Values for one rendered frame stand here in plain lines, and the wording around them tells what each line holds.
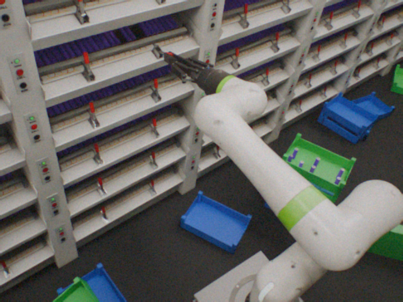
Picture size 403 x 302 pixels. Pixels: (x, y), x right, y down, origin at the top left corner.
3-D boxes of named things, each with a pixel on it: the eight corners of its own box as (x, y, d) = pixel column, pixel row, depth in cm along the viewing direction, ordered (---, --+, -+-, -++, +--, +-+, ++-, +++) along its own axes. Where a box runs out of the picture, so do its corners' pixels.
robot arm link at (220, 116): (300, 203, 99) (320, 178, 91) (270, 223, 92) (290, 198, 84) (211, 109, 113) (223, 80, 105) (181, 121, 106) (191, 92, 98)
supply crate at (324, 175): (350, 169, 193) (356, 158, 187) (338, 195, 180) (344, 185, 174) (293, 143, 201) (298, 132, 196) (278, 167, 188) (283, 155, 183)
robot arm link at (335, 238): (359, 257, 92) (387, 237, 83) (325, 289, 87) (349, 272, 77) (305, 199, 99) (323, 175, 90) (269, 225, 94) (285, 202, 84)
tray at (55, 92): (196, 54, 150) (204, 37, 142) (44, 109, 118) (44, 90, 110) (167, 16, 154) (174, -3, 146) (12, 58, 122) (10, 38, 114)
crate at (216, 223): (249, 224, 201) (252, 215, 196) (233, 254, 188) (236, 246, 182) (198, 199, 209) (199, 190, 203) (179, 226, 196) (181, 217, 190)
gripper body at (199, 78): (203, 97, 119) (184, 85, 125) (223, 89, 124) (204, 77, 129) (203, 75, 114) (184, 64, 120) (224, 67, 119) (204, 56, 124)
